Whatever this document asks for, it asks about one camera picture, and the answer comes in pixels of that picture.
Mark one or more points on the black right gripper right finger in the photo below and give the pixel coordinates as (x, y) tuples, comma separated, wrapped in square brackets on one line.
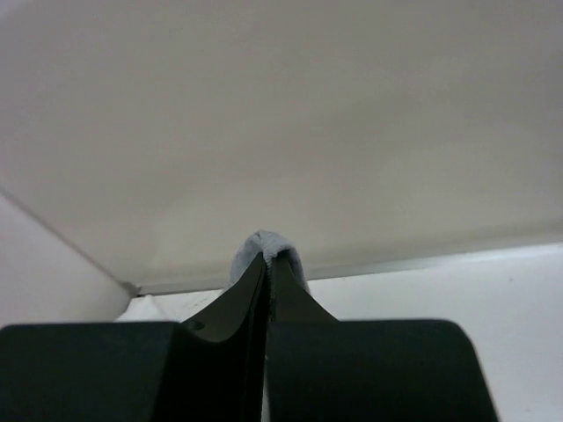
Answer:
[(322, 369)]

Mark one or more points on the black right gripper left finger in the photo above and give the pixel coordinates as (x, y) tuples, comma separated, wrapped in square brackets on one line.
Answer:
[(208, 368)]

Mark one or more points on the grey tank top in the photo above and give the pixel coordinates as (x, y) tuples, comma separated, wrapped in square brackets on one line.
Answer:
[(271, 245)]

